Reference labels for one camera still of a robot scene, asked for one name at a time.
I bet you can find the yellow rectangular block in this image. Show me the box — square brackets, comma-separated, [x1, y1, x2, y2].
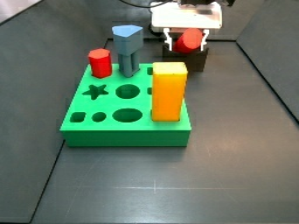
[152, 62, 188, 122]

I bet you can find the black cable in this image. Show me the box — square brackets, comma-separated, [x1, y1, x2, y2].
[117, 0, 173, 9]

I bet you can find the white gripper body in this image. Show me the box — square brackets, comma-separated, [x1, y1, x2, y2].
[150, 2, 221, 29]

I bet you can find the black cradle stand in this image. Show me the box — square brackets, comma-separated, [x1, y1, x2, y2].
[162, 44, 209, 72]

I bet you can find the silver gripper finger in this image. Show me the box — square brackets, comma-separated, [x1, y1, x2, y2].
[200, 29, 209, 51]
[162, 28, 173, 51]

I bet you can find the red hexagonal block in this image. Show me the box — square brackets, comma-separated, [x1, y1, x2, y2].
[87, 48, 111, 79]

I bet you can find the red cylinder block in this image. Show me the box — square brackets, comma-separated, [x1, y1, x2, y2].
[172, 28, 202, 53]

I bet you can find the blue pentagon block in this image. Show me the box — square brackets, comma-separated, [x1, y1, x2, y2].
[111, 24, 143, 77]

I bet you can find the green shape sorter base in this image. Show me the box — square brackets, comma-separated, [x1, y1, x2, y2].
[59, 64, 192, 147]

